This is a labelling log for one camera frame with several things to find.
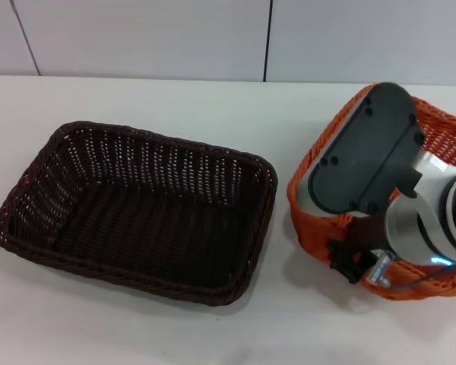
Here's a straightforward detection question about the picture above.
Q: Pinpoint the silver cable connector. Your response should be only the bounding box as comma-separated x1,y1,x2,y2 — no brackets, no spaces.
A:
366,249,395,287

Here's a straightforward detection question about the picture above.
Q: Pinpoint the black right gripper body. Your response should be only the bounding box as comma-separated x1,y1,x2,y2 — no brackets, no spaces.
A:
344,214,389,255

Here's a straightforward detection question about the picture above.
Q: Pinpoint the dark brown woven basket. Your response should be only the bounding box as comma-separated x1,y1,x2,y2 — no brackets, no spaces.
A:
0,120,279,307

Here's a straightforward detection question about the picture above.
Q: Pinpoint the orange woven basket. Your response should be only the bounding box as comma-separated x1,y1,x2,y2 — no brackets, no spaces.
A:
287,84,456,302

